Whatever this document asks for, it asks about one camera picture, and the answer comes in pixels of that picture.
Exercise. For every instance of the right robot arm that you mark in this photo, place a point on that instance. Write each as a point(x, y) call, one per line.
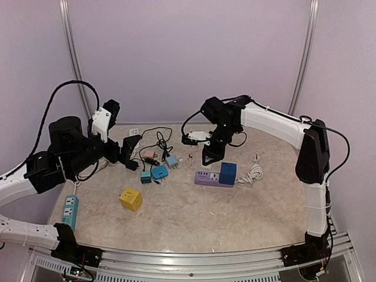
point(322, 151)

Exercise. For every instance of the light blue charger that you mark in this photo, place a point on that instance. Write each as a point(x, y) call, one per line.
point(172, 162)

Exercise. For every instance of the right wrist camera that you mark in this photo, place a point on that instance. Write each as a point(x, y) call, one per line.
point(196, 137)

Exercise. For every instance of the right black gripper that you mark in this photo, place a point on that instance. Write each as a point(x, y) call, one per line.
point(217, 154)

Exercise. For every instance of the pink charger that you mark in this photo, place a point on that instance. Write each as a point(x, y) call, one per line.
point(150, 154)

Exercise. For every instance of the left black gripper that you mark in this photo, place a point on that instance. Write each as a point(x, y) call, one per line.
point(113, 155)

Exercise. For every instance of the dark blue cube socket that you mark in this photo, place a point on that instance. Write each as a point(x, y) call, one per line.
point(228, 173)

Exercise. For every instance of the white USB charger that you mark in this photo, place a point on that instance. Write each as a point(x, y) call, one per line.
point(208, 158)

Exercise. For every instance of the blue rounded charger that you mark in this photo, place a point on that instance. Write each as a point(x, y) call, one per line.
point(159, 172)

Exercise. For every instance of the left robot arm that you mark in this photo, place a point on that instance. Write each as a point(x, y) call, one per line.
point(69, 153)

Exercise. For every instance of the white power strip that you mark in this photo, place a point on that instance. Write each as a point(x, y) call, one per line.
point(134, 132)

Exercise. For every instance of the teal USB charger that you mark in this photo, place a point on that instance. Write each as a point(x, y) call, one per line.
point(145, 177)

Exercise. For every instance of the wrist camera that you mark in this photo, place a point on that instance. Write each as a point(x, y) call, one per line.
point(196, 137)
point(104, 119)

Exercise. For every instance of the teal power strip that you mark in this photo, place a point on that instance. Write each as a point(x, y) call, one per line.
point(70, 211)

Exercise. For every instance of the purple power strip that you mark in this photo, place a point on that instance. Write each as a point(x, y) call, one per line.
point(209, 179)

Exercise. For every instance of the yellow cube socket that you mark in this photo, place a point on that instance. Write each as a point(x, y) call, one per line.
point(131, 199)

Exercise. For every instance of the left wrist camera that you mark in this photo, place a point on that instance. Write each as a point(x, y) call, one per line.
point(104, 119)

